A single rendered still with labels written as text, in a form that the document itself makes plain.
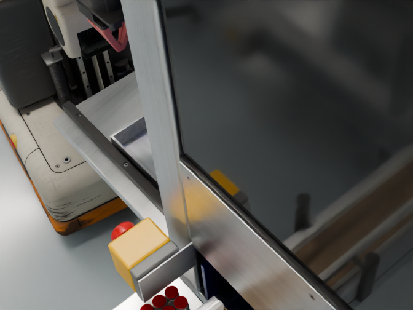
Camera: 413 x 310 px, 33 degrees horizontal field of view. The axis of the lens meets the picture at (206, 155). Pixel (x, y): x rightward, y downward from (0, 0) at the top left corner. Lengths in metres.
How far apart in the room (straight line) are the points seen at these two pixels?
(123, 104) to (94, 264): 0.93
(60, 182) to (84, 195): 0.09
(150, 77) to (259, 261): 0.24
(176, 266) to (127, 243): 0.07
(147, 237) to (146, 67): 0.30
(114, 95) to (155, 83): 0.62
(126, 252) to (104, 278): 1.19
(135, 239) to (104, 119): 0.41
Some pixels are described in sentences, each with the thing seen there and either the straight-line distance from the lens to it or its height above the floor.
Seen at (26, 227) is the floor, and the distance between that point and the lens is 2.31.
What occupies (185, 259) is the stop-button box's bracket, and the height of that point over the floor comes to 1.00.
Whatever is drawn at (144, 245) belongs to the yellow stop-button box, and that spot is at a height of 1.03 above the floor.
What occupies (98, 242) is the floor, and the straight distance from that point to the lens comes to 2.21.
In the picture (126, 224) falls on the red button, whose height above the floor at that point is 1.01.
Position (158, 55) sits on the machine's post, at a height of 1.37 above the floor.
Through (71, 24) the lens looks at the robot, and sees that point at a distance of 1.69.
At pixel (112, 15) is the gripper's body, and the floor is 1.18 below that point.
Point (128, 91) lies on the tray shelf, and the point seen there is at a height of 0.88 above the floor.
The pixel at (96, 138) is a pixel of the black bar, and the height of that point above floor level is 0.90.
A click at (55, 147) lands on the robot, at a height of 0.28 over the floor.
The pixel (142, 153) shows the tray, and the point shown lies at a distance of 1.24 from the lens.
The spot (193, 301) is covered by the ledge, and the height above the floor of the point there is 0.88.
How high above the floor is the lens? 1.83
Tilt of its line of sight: 51 degrees down
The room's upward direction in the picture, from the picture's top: 6 degrees counter-clockwise
